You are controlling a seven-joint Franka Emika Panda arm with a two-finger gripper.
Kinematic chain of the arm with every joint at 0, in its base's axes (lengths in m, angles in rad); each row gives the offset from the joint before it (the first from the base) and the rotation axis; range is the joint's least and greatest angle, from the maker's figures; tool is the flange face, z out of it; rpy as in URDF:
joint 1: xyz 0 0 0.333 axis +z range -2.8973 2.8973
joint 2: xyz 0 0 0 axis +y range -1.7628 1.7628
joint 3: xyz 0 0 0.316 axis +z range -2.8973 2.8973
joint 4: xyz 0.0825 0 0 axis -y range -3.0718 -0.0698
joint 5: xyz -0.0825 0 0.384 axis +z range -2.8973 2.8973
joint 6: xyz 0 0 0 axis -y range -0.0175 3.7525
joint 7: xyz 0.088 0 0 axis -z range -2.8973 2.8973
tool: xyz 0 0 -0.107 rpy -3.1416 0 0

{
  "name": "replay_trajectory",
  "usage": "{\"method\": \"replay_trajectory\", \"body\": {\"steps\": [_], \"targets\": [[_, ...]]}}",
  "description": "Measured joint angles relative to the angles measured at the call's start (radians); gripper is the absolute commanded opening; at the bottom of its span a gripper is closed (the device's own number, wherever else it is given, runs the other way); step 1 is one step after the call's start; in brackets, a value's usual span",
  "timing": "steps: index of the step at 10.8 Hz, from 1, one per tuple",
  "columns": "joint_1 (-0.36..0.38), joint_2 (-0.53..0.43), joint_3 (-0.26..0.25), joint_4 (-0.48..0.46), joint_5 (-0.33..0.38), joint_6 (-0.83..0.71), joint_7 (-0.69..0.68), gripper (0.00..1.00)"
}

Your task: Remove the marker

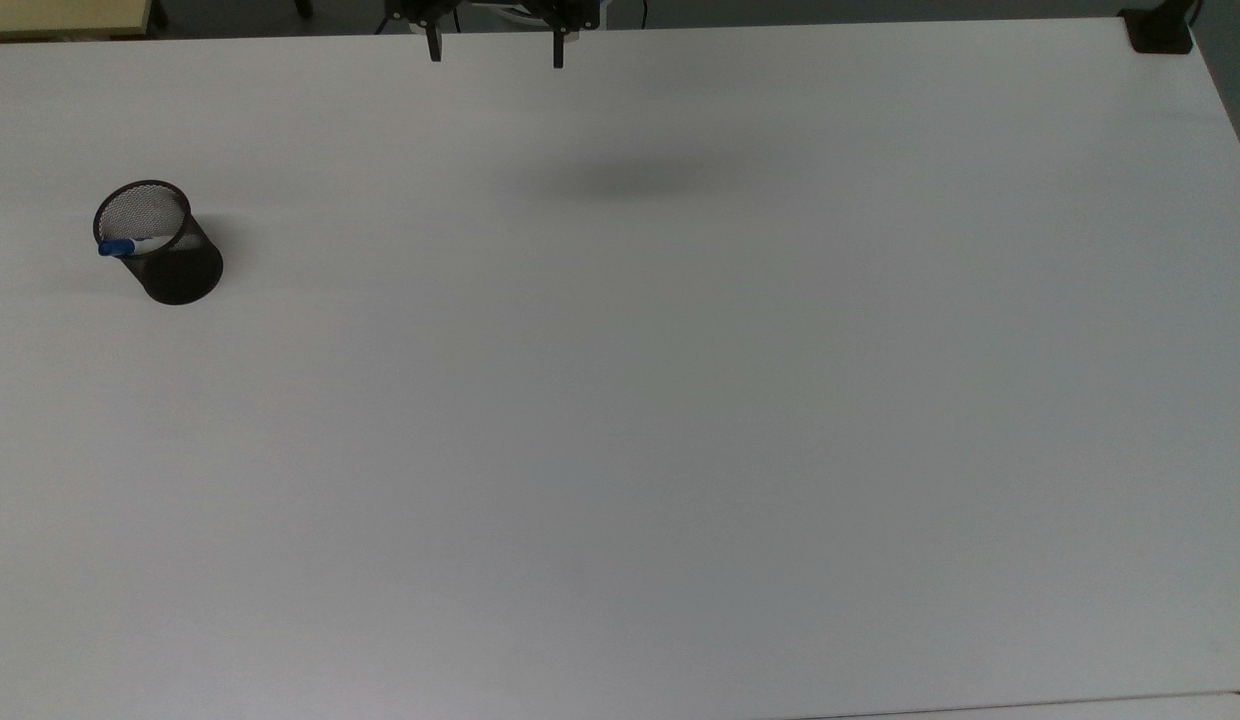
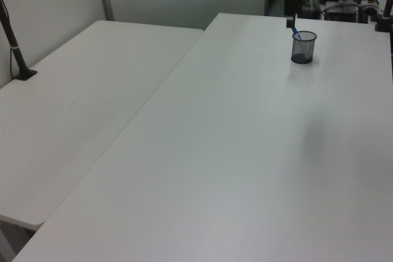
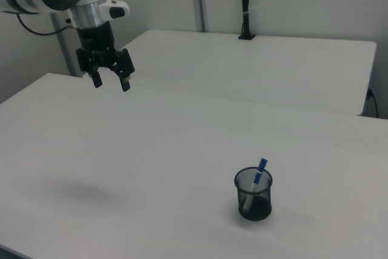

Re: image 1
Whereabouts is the black mesh pen cup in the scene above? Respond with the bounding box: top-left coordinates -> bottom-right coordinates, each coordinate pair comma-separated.
92,180 -> 225,307

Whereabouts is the blue capped white marker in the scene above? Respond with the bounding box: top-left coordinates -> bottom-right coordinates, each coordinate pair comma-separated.
98,235 -> 178,258

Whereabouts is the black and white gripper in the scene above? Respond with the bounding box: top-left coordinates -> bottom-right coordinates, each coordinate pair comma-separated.
383,0 -> 603,70

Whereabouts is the black table clamp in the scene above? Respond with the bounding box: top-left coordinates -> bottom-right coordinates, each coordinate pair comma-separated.
1120,0 -> 1203,55

